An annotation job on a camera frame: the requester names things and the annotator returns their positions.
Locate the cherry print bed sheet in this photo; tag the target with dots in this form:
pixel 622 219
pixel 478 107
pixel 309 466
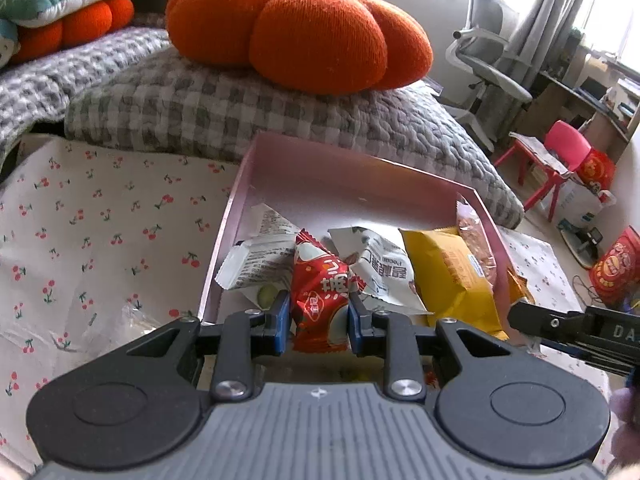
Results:
pixel 100 210

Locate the grey curtain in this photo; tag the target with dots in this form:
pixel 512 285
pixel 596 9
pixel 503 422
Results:
pixel 550 10

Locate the red snack packet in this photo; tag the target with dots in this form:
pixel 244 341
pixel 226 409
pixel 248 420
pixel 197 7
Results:
pixel 320 287

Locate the grey office chair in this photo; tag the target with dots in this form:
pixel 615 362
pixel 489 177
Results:
pixel 495 82

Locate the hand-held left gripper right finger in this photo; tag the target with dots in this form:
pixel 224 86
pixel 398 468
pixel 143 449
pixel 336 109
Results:
pixel 354 331

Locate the pink plastic child chair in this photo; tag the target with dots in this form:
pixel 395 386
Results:
pixel 565 141

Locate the small orange pumpkin pillow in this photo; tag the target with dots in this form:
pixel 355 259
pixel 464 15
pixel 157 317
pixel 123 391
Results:
pixel 75 25

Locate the grey checked pillow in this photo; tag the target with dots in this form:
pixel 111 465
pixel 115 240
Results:
pixel 200 115

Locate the red gift bag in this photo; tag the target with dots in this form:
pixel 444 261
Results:
pixel 595 170

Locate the white green-print snack packet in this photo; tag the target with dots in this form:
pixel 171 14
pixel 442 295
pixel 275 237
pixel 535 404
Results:
pixel 260 260

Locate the white cardboard box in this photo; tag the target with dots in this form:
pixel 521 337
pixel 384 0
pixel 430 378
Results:
pixel 580 207

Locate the large orange pumpkin pillow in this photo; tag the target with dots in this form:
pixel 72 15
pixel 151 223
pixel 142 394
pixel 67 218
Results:
pixel 300 30

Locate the red printed bag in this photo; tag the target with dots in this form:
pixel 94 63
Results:
pixel 617 266

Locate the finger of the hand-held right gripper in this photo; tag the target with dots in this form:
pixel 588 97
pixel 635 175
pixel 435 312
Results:
pixel 565 351
pixel 535 318

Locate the person's right hand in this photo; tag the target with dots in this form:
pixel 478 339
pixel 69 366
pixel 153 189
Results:
pixel 629 412

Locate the white brown-print snack packet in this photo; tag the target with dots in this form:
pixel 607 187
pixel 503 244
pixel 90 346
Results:
pixel 385 265

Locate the pink cardboard box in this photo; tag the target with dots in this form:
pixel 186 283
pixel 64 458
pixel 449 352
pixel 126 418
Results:
pixel 350 190

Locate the wooden desk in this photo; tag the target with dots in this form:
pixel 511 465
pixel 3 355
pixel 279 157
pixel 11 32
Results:
pixel 555 102

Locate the pink wafer snack packet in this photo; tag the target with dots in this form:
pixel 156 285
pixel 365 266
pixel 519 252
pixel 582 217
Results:
pixel 476 240

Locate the large yellow snack packet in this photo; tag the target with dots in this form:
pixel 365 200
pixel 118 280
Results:
pixel 445 282

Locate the orange snack packet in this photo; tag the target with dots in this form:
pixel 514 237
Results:
pixel 517 286

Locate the patterned cloth on chair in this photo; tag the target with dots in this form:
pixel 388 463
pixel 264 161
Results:
pixel 537 152

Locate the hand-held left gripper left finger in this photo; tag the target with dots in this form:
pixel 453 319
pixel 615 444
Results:
pixel 282 321

